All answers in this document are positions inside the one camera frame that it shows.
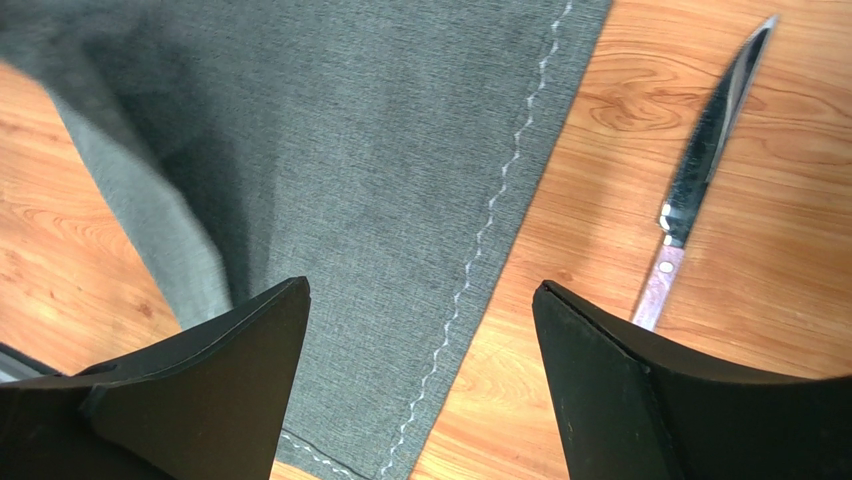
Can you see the grey felt napkin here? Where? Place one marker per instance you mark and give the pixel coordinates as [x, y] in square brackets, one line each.
[385, 150]

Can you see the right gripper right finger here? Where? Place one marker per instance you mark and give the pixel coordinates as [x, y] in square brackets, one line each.
[631, 404]

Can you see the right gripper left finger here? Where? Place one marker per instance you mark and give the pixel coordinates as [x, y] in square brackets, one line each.
[207, 403]

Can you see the knife with pink handle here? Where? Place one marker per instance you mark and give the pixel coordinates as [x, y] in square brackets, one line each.
[698, 164]

